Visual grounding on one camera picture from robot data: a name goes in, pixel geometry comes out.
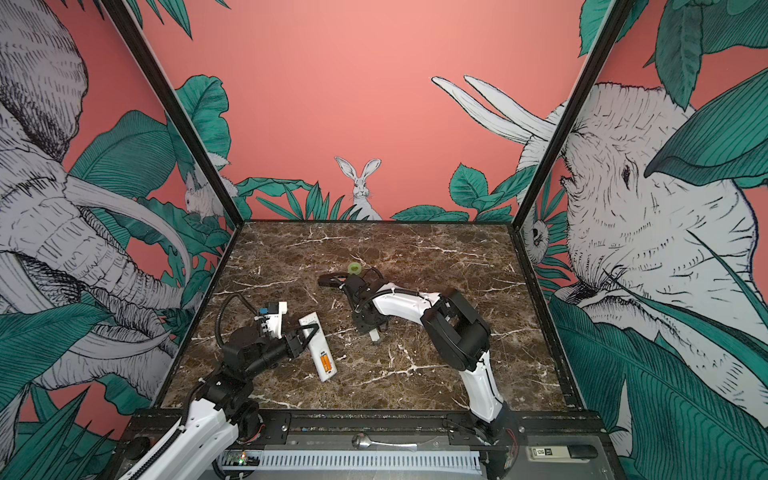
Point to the black round knob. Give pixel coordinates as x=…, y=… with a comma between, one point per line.
x=137, y=448

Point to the black enclosure corner post right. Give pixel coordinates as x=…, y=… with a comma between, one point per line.
x=609, y=31

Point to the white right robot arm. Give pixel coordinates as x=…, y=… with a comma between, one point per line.
x=457, y=331

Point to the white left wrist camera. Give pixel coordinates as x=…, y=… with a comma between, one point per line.
x=270, y=318

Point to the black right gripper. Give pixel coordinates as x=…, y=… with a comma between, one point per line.
x=360, y=325

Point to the orange battery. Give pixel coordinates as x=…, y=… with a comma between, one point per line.
x=326, y=363

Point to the black stapler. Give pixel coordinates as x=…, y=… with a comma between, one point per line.
x=333, y=280

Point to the white perforated cable tray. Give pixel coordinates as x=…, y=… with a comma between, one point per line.
x=328, y=460

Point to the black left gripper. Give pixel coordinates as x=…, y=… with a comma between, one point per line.
x=292, y=345

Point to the black enclosure corner post left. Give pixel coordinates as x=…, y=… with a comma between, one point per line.
x=132, y=36

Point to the white label box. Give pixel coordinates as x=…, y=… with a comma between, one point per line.
x=561, y=453

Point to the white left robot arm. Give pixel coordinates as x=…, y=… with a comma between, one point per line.
x=219, y=411

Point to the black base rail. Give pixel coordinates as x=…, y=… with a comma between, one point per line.
x=282, y=426

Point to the black enclosure corner post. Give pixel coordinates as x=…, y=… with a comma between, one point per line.
x=609, y=31
x=132, y=36

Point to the white remote control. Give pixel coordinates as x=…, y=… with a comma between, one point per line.
x=317, y=344

